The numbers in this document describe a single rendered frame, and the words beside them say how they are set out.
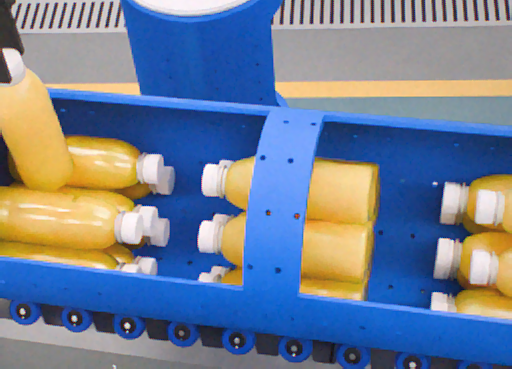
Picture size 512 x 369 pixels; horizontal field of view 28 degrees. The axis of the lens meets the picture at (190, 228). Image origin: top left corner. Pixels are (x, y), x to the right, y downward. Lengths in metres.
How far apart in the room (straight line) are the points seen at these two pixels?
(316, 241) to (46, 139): 0.35
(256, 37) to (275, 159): 0.59
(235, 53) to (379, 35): 1.43
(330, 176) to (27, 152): 0.37
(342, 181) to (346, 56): 1.87
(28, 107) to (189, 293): 0.29
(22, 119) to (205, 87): 0.61
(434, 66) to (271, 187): 1.91
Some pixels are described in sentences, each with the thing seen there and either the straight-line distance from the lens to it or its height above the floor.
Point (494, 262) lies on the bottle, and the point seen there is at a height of 1.13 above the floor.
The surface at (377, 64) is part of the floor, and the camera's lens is 3.05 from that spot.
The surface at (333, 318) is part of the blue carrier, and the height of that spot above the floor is 1.11.
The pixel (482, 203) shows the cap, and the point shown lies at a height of 1.17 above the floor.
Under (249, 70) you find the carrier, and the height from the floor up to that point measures 0.88.
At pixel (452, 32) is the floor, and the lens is 3.15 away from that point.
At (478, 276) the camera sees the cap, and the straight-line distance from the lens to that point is 1.23.
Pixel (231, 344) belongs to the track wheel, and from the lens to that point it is 1.36.
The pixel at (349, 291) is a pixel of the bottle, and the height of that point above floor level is 1.09.
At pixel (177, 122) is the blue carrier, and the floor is 1.11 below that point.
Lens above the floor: 2.13
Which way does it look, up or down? 53 degrees down
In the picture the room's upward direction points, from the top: 11 degrees counter-clockwise
